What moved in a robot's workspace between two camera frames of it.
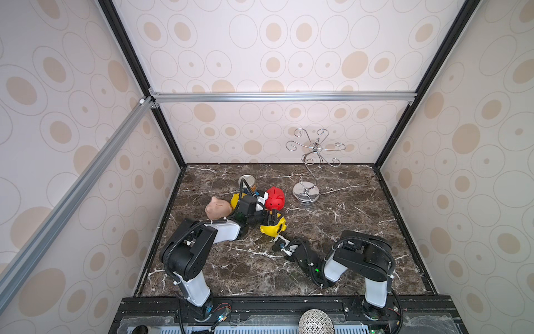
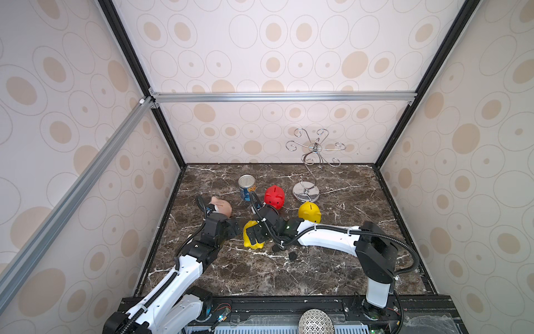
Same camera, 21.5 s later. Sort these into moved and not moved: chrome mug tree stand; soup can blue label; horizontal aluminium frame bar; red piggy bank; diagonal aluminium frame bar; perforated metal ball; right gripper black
Moved: right gripper black
Not moved: chrome mug tree stand; horizontal aluminium frame bar; diagonal aluminium frame bar; red piggy bank; soup can blue label; perforated metal ball
